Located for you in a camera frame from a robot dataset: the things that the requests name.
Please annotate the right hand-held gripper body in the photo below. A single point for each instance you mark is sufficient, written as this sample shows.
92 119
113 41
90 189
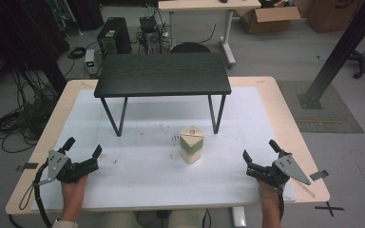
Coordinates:
286 166

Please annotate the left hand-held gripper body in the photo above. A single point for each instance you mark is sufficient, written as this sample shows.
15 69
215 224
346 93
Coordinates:
57 163

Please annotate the beige and green carton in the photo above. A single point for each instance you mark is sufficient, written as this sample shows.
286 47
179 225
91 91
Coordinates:
191 145

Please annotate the person's right hand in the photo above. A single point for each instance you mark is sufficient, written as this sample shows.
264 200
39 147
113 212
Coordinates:
267 191

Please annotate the person's left hand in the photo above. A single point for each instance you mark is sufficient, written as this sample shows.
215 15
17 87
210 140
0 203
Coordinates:
73 191

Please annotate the light wooden table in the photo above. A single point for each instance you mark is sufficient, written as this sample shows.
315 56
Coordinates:
297 133

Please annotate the black tape strip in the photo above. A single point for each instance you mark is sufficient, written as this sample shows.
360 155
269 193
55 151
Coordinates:
28 166
318 175

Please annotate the white table leg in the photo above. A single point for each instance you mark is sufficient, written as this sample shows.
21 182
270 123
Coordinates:
239 218

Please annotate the grey floor mat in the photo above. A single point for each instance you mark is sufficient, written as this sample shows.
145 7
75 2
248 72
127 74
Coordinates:
332 120

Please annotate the white board mat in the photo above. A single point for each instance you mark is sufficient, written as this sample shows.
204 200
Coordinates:
158 180

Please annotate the person's left leg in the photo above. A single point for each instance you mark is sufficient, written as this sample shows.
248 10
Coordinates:
117 220

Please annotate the person's leg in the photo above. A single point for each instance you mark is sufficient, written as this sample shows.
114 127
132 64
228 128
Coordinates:
117 220
187 219

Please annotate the white power supply box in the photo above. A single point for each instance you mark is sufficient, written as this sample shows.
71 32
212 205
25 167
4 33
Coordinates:
91 61

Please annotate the person's right leg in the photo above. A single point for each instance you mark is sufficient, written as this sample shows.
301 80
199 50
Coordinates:
187 219

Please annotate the small black table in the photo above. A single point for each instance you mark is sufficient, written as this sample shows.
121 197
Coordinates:
163 72

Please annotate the black computer tower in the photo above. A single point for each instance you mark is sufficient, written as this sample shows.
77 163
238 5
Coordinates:
115 36

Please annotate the black curtain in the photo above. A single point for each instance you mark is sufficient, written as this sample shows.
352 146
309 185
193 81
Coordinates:
19 34

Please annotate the black round stool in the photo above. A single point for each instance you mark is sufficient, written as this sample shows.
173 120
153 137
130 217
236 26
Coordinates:
190 48

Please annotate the open cardboard box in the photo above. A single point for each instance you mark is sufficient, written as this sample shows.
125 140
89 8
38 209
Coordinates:
266 20

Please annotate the large closed cardboard box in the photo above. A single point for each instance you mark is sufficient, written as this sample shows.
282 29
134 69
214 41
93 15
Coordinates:
332 15

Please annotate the white desk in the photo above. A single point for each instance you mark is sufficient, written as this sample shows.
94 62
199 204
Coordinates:
202 4

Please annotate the black metal post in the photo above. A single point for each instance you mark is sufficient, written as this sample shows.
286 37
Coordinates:
339 53

